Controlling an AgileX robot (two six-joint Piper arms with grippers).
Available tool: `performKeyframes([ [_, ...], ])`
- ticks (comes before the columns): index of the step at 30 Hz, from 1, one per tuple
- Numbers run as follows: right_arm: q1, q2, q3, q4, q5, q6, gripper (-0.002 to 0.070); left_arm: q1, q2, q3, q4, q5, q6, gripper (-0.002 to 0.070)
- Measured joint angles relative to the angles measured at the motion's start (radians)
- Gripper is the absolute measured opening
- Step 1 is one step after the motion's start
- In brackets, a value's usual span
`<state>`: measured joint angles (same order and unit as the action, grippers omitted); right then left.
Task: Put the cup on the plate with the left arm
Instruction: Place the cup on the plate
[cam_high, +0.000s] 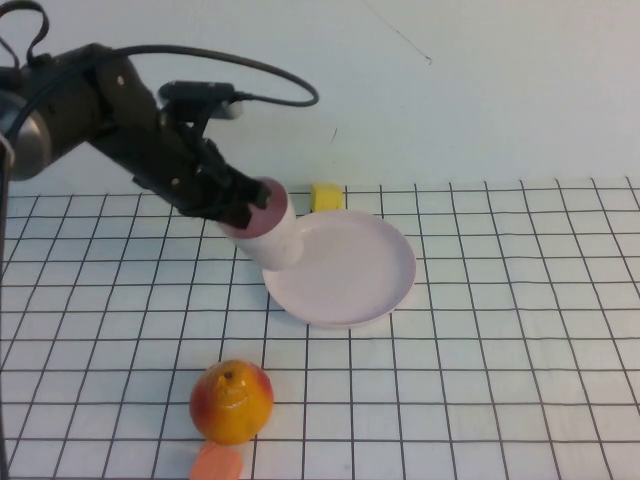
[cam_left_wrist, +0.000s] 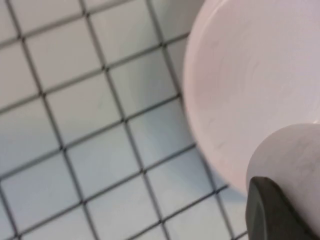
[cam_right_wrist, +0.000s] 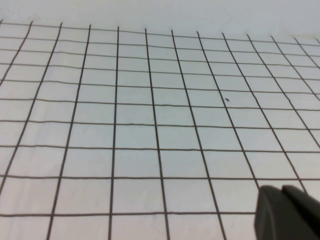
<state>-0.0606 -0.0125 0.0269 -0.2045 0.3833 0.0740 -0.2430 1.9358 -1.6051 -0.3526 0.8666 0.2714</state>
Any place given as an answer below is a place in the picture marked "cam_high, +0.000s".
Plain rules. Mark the yellow foam block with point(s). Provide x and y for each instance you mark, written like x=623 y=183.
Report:
x=325 y=197

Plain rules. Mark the orange toy food slice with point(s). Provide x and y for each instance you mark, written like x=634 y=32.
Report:
x=217 y=462

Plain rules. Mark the orange red toy fruit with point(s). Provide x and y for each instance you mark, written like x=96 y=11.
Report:
x=232 y=410

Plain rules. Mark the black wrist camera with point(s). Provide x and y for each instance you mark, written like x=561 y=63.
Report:
x=200 y=92

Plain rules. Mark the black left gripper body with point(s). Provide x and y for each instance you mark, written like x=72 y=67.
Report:
x=155 y=150

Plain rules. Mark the pale pink plastic cup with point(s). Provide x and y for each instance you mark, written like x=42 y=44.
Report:
x=272 y=245

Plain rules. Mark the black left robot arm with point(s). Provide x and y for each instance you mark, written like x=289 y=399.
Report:
x=60 y=105

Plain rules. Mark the pale pink round plate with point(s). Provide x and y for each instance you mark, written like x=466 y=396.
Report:
x=355 y=272

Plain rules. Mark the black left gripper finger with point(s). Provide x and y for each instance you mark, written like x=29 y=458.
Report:
x=230 y=215
x=250 y=191

